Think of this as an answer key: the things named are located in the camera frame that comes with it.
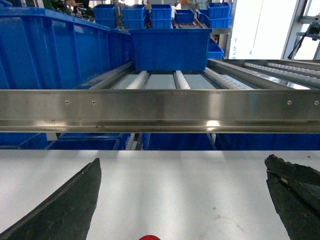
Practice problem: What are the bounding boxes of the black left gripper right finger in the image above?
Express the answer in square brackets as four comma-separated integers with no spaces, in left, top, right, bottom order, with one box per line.
[264,154,320,240]

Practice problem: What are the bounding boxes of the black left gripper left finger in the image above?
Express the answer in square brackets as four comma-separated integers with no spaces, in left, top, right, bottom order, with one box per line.
[0,158,102,240]

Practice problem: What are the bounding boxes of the red push button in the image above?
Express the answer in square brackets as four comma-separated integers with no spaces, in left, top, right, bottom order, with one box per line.
[139,234,161,240]

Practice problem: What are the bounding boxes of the stainless steel shelf rack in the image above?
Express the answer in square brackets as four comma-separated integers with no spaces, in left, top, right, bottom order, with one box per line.
[0,70,320,149]

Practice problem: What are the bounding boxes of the lower blue bin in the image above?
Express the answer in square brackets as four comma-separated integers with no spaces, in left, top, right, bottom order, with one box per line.
[44,132,131,150]

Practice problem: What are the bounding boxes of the black tripod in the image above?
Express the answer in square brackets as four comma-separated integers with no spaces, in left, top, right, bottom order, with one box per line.
[287,18,320,60]

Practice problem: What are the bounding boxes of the large blue bin left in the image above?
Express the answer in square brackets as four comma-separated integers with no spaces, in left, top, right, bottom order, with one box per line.
[0,7,130,90]

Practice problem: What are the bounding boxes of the blue bin on rollers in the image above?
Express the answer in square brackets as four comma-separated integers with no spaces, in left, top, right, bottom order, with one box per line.
[129,28,212,71]

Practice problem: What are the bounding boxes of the small blue bin stack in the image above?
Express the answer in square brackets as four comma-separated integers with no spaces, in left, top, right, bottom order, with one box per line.
[93,0,231,30]

